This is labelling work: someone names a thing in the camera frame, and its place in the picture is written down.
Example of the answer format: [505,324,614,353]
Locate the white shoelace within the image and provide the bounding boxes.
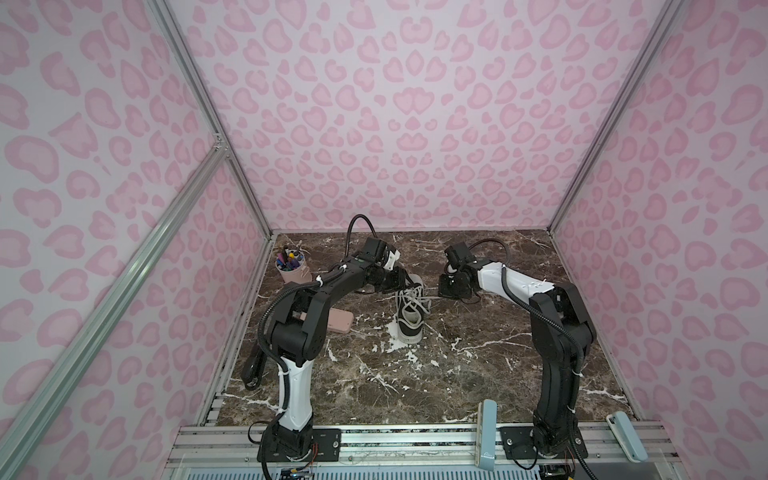
[395,284,434,323]

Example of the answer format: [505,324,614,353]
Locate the black white sneaker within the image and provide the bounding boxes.
[395,274,431,345]

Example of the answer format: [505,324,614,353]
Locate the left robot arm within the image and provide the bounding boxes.
[258,258,413,456]

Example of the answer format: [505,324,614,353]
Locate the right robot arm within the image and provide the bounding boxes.
[438,260,596,458]

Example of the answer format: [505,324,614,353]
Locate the pink rectangular case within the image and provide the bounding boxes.
[309,308,354,337]

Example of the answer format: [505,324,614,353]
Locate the pink pen cup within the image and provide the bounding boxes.
[275,252,312,284]

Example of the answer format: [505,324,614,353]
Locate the pens in cup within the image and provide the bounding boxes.
[275,247,304,272]

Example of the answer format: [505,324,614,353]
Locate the light blue clamp centre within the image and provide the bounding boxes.
[474,399,497,471]

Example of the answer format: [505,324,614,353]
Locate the light blue clamp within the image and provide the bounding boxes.
[474,399,497,471]
[606,411,649,463]

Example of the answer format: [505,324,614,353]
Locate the light blue clamp right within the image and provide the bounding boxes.
[606,411,649,463]

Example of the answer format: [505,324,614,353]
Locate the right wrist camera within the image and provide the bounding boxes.
[444,242,477,274]

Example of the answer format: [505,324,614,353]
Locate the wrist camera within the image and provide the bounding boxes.
[356,237,400,271]
[444,242,477,274]

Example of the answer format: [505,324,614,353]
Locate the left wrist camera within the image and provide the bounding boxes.
[356,237,400,271]

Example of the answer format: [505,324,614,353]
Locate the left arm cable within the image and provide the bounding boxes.
[256,214,380,415]

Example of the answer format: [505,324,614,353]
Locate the black object by wall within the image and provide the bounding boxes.
[240,344,267,391]

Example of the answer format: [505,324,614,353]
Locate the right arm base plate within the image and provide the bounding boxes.
[498,425,589,463]

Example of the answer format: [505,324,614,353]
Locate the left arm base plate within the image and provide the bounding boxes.
[257,425,342,463]

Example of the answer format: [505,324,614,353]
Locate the aluminium rail base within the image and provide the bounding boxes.
[161,421,688,479]

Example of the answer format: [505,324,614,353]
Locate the diagonal aluminium frame bar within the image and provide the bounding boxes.
[1,145,229,479]

